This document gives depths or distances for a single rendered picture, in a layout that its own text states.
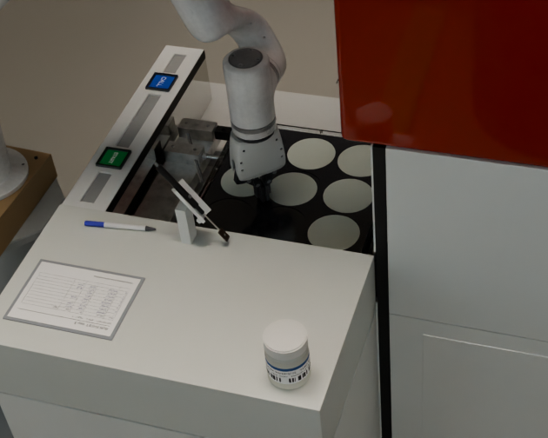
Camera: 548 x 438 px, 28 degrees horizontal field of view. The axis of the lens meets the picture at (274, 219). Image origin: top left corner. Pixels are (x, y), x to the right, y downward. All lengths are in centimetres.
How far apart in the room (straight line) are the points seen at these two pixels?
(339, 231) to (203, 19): 49
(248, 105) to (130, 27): 247
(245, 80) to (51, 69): 238
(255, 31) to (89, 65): 228
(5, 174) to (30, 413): 54
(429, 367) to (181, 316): 52
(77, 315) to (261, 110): 49
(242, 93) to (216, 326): 42
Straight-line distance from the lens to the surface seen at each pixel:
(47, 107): 407
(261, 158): 206
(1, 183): 234
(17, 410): 208
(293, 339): 170
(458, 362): 210
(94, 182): 219
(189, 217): 197
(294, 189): 218
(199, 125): 236
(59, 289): 198
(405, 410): 226
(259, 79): 194
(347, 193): 216
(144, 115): 233
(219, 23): 190
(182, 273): 195
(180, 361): 182
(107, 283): 196
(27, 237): 233
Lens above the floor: 235
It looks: 43 degrees down
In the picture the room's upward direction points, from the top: 7 degrees counter-clockwise
